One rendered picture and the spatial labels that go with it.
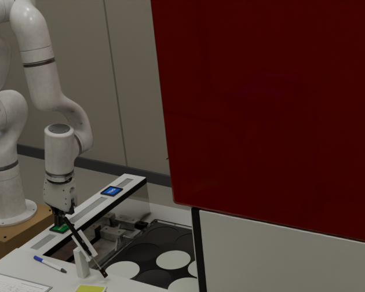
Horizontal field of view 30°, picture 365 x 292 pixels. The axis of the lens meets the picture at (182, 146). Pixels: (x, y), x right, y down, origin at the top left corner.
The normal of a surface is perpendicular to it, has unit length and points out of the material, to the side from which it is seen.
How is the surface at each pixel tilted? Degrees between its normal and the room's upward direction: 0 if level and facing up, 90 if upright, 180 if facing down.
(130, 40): 90
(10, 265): 0
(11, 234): 2
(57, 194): 91
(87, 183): 0
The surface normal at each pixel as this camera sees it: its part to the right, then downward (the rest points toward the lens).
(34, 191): -0.10, -0.92
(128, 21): -0.56, 0.37
